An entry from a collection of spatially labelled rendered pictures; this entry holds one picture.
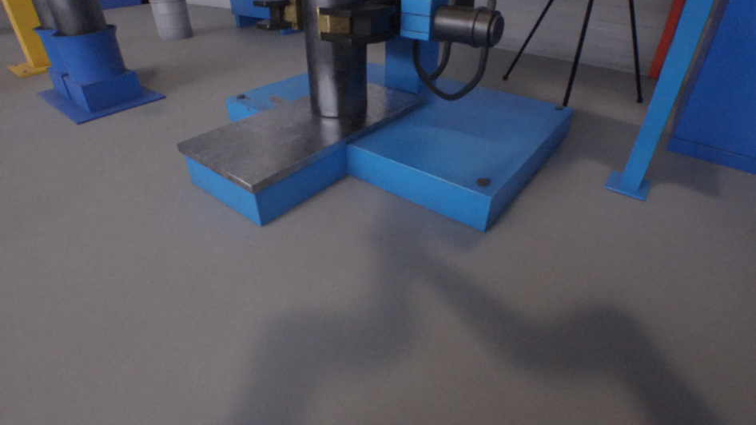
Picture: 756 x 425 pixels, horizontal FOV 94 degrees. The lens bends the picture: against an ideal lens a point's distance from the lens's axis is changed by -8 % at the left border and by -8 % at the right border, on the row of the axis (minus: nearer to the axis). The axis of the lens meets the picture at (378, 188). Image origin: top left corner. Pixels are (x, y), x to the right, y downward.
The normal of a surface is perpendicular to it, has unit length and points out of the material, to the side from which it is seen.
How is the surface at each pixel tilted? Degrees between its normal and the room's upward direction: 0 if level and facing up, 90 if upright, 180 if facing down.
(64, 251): 0
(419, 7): 90
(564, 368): 0
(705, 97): 90
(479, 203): 90
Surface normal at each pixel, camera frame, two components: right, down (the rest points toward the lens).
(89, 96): 0.79, 0.34
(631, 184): -0.62, 0.43
